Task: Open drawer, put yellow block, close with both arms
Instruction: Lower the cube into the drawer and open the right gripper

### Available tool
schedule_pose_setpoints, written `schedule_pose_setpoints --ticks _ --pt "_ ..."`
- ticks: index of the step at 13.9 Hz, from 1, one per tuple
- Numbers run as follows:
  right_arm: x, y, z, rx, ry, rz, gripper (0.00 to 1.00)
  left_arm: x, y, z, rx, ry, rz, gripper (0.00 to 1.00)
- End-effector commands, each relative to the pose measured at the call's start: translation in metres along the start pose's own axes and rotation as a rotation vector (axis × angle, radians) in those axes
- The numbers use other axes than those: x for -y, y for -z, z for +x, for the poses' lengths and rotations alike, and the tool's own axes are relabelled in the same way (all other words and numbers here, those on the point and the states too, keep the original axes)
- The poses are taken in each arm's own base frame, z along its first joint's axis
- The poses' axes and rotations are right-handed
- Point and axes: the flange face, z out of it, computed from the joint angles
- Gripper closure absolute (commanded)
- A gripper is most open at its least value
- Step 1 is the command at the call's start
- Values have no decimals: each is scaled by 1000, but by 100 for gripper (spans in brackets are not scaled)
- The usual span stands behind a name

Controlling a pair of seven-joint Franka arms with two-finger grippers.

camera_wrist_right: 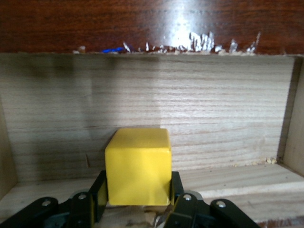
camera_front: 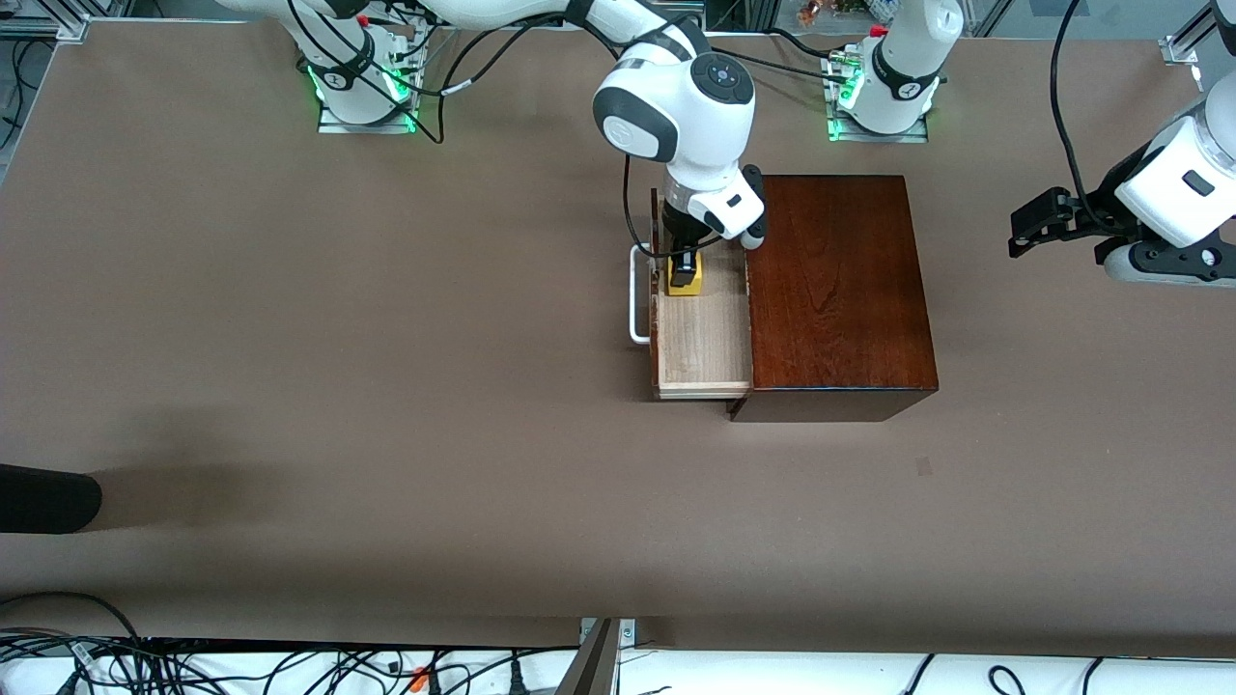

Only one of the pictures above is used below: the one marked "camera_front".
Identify wooden drawer with white handle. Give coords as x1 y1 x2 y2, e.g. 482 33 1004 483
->
630 189 754 401

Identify dark wooden cabinet box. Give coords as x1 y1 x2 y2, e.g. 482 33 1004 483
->
726 175 940 423

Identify white power strip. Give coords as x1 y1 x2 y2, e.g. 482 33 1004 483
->
563 0 706 32

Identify black padded cylinder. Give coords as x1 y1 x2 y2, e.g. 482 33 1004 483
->
0 463 103 535

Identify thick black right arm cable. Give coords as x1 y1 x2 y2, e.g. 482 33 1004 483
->
290 0 698 260

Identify aluminium frame corner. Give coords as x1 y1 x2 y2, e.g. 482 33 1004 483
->
1159 0 1236 69

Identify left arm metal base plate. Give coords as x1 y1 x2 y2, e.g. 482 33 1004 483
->
826 53 930 144

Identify black cable on table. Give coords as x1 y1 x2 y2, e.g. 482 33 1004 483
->
744 35 851 84

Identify left arm base connector cables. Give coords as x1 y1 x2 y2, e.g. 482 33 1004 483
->
821 24 870 97

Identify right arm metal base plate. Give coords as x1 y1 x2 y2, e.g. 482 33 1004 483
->
317 53 421 136

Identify aluminium profile bracket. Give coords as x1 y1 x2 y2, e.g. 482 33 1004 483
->
555 618 638 695

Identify tangled black cables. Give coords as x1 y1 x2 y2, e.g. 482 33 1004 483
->
0 627 580 695

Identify aluminium frame rail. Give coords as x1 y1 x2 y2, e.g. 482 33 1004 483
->
0 0 93 44

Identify thick black looped cable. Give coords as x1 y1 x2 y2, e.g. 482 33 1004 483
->
0 591 146 643

